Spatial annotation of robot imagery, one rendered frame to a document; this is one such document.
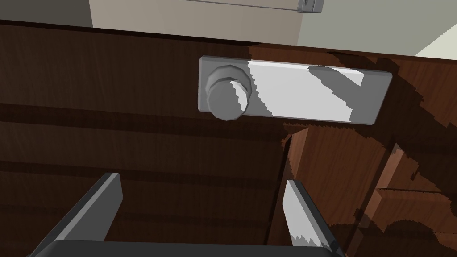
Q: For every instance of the grey door hinge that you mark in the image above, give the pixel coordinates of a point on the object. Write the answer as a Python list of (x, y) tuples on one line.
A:
[(310, 5)]

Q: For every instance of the grey round door knob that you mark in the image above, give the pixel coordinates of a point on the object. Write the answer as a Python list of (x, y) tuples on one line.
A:
[(285, 92)]

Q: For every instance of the brown wooden door leaf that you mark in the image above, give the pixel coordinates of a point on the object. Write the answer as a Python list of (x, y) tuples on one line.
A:
[(125, 150)]

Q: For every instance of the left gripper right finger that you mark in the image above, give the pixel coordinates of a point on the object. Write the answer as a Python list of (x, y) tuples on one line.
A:
[(302, 217)]

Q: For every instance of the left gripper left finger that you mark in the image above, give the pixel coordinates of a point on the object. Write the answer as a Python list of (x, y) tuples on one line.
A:
[(89, 210)]

